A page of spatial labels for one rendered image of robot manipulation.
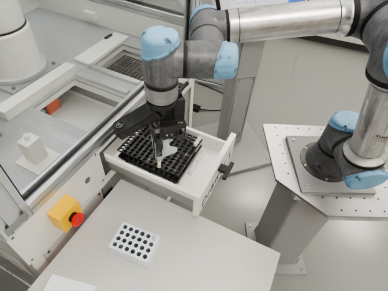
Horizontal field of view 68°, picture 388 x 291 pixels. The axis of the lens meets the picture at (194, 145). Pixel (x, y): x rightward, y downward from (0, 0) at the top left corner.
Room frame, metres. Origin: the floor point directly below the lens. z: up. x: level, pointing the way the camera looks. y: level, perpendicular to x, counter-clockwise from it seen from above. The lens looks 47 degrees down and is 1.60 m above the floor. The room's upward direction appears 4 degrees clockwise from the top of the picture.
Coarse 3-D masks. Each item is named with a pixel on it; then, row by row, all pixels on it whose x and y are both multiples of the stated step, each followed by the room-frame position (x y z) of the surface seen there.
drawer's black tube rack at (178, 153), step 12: (144, 132) 0.70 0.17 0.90; (132, 144) 0.64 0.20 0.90; (144, 144) 0.67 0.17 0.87; (180, 144) 0.66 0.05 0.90; (192, 144) 0.66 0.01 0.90; (120, 156) 0.61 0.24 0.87; (132, 156) 0.59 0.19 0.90; (144, 156) 0.59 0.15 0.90; (168, 156) 0.60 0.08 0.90; (180, 156) 0.60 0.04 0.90; (192, 156) 0.64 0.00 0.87; (144, 168) 0.57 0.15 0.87; (156, 168) 0.57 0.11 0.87; (168, 168) 0.55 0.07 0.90; (180, 168) 0.58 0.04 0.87
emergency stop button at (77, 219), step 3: (78, 213) 0.38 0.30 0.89; (81, 213) 0.39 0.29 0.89; (75, 216) 0.37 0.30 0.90; (78, 216) 0.37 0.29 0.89; (81, 216) 0.38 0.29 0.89; (72, 219) 0.36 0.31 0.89; (75, 219) 0.36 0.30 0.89; (78, 219) 0.37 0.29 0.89; (81, 219) 0.37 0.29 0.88; (72, 222) 0.36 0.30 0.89; (75, 222) 0.36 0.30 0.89; (78, 222) 0.36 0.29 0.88; (81, 222) 0.37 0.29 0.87; (72, 225) 0.35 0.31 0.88; (75, 225) 0.35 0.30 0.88; (78, 225) 0.36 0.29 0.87
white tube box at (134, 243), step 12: (120, 228) 0.39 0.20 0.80; (132, 228) 0.40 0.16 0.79; (120, 240) 0.36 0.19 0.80; (132, 240) 0.36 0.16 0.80; (144, 240) 0.36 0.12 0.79; (156, 240) 0.37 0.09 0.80; (120, 252) 0.33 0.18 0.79; (132, 252) 0.33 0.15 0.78; (144, 252) 0.33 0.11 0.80; (144, 264) 0.30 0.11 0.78
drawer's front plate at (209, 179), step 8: (232, 136) 0.68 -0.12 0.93; (224, 144) 0.65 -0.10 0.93; (232, 144) 0.68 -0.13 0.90; (224, 152) 0.61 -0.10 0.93; (216, 160) 0.58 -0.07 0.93; (224, 160) 0.61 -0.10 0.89; (216, 168) 0.54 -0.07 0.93; (208, 176) 0.51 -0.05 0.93; (216, 176) 0.55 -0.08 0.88; (208, 184) 0.49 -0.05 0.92; (200, 192) 0.45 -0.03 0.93; (200, 200) 0.44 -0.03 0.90; (200, 208) 0.45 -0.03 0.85
